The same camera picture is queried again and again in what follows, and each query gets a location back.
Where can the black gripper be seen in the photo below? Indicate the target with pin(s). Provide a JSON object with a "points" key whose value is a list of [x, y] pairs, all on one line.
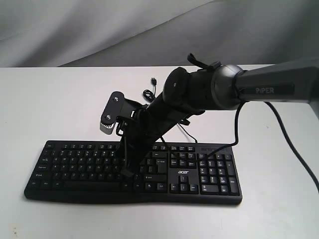
{"points": [[147, 125]]}

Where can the black Acer keyboard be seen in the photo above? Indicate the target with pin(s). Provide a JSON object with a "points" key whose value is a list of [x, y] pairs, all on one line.
{"points": [[175, 172]]}

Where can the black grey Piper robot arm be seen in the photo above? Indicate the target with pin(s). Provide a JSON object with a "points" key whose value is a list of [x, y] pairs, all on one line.
{"points": [[212, 88]]}

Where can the grey backdrop cloth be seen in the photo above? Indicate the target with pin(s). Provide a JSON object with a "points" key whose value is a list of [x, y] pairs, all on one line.
{"points": [[96, 33]]}

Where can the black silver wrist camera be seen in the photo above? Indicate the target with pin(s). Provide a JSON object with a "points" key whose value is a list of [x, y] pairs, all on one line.
{"points": [[117, 107]]}

